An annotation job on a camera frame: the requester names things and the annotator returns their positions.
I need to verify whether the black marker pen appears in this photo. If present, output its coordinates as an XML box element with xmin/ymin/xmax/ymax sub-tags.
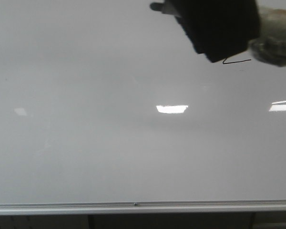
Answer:
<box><xmin>149</xmin><ymin>2</ymin><xmax>165</xmax><ymax>12</ymax></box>

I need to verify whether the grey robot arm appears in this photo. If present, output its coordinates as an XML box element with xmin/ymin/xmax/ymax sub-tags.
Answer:
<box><xmin>151</xmin><ymin>0</ymin><xmax>286</xmax><ymax>66</ymax></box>

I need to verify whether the white whiteboard with aluminium frame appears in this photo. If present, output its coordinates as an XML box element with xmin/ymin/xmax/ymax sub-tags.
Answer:
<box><xmin>0</xmin><ymin>0</ymin><xmax>286</xmax><ymax>215</ymax></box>

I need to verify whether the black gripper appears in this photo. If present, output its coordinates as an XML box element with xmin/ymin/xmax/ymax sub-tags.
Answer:
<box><xmin>163</xmin><ymin>0</ymin><xmax>261</xmax><ymax>63</ymax></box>

